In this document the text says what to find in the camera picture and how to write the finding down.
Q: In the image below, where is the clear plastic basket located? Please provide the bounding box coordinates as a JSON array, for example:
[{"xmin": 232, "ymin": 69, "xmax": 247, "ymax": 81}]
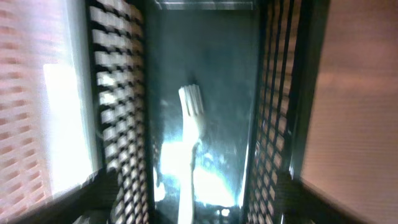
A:
[{"xmin": 1, "ymin": 0, "xmax": 100, "ymax": 223}]

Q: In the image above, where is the white plastic fork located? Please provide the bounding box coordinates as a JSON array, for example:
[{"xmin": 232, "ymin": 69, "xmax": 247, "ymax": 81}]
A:
[{"xmin": 177, "ymin": 84, "xmax": 206, "ymax": 224}]

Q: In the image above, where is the black plastic basket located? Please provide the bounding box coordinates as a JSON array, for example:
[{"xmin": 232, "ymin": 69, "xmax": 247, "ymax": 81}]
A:
[{"xmin": 83, "ymin": 0, "xmax": 330, "ymax": 224}]

